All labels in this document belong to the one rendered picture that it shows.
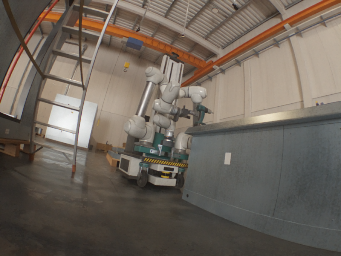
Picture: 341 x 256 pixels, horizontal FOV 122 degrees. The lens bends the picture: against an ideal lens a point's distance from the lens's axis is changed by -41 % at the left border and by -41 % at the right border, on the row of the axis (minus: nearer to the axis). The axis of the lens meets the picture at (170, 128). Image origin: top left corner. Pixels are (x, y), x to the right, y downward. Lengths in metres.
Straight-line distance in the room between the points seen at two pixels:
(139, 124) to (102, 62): 11.78
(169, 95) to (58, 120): 6.58
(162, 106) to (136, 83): 11.51
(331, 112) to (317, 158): 0.22
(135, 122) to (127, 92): 10.83
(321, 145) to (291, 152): 0.17
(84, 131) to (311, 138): 7.11
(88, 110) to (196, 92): 6.07
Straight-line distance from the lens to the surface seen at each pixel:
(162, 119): 1.38
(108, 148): 10.43
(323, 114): 0.82
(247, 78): 8.02
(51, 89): 12.70
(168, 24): 9.80
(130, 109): 12.03
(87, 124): 7.21
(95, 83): 12.39
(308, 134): 0.87
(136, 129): 1.53
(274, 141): 0.93
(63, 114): 7.45
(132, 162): 1.76
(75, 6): 1.69
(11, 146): 1.93
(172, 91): 1.21
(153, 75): 1.66
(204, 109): 1.51
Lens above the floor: 0.34
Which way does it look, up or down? 11 degrees up
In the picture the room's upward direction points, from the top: 10 degrees clockwise
